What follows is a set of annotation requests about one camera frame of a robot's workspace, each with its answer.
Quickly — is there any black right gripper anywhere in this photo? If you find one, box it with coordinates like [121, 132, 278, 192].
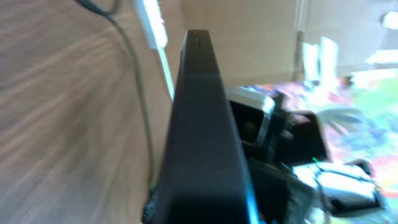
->
[242, 94, 328, 223]

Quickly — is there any Samsung Galaxy smartphone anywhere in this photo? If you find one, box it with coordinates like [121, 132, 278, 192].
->
[154, 30, 259, 223]

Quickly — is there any black USB charging cable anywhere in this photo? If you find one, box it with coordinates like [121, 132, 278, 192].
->
[74, 0, 156, 194]

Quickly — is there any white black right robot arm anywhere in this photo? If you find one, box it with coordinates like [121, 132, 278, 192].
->
[231, 93, 386, 223]

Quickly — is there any cardboard back panel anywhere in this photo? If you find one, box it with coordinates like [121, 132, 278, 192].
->
[160, 0, 397, 86]

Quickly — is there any white power strip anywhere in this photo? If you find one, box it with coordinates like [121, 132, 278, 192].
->
[132, 0, 168, 49]

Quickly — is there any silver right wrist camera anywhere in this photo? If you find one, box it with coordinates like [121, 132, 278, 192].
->
[225, 87, 275, 147]

